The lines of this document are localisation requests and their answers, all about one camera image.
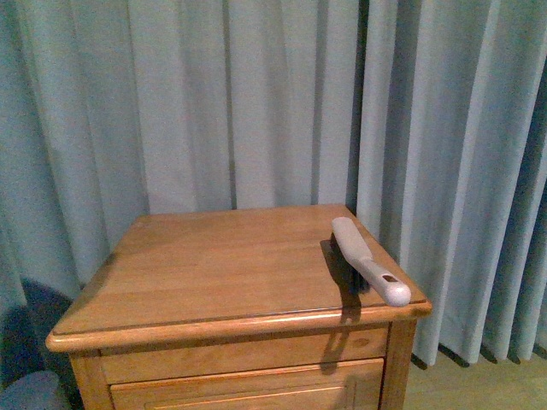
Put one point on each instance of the wooden nightstand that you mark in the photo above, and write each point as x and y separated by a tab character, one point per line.
240	309

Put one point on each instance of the grey curtain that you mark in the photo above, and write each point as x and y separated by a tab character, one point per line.
425	118

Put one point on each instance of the grey hand brush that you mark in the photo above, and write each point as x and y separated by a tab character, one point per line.
356	252

